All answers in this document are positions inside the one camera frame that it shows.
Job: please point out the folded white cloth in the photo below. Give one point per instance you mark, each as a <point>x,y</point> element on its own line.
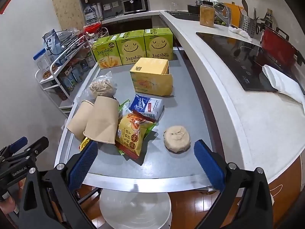
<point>283,83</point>

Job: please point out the blue white tissue packet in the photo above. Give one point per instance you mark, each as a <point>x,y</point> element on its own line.
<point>147,107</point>

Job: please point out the beige paper cup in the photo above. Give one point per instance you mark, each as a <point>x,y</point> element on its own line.
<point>102,121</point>
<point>78,119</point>

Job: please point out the steel utensil holder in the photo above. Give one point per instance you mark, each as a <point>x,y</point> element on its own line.
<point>247,25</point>

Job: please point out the yellow snack packet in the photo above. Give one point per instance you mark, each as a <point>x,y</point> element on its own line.
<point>129,136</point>

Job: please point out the large clear water bottle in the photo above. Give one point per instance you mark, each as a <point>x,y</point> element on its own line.
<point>90,14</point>

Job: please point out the crumpled white rag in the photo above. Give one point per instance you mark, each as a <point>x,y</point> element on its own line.
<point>239,31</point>

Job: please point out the silver foil bags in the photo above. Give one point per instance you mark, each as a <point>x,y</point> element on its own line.
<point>71,38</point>

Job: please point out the jar with brown contents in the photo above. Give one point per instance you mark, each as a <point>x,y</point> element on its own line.
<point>206,16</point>

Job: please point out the green snack box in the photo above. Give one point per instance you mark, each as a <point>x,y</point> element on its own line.
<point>132,49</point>
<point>158,45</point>
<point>104,52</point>

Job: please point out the orange cutting board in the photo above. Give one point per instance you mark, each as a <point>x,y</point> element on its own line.
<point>236,14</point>

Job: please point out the clear drinking glass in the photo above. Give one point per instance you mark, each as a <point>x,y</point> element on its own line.
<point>173,7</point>

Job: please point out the clear bag with brown contents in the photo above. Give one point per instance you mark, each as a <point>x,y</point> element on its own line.
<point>101,88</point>

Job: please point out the clear container with blue lid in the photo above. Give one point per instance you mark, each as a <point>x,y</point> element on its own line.
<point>43,64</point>

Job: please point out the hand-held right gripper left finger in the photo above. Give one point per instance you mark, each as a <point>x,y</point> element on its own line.
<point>82,165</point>

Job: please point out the round beige pastry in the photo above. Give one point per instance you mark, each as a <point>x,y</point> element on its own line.
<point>176,138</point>

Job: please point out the blue white standing pouch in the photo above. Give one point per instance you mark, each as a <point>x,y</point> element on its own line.
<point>53,44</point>

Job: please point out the gold foil wrapper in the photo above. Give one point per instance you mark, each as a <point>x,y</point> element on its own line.
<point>84,144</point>

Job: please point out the yellow cardboard box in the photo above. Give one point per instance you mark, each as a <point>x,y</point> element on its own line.
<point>150,76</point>

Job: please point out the white plastic bin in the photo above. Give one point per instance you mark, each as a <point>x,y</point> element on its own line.
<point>134,210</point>

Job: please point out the stainless steel table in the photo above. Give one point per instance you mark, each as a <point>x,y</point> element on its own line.
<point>147,183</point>

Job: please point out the black induction cooktop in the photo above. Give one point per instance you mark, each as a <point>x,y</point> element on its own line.
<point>238,57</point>

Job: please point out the red cooking pot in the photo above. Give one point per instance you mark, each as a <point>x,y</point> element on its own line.
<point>278,46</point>

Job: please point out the container with red lid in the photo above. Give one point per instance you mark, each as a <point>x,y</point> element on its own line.
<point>91,27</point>

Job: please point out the silver toaster oven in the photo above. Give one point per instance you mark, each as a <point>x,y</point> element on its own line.
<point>133,6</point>

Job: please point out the black container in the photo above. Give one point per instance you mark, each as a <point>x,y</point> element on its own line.
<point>193,9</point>

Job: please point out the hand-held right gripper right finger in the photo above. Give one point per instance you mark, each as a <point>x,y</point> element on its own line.
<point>209,167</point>

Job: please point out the white wall socket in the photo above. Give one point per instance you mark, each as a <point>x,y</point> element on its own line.
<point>106,6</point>
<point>114,4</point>

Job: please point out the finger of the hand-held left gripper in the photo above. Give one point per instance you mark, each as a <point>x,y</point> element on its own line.
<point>35,148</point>
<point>17,144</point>

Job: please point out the person's left hand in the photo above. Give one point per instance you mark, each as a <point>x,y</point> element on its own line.
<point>6,204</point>

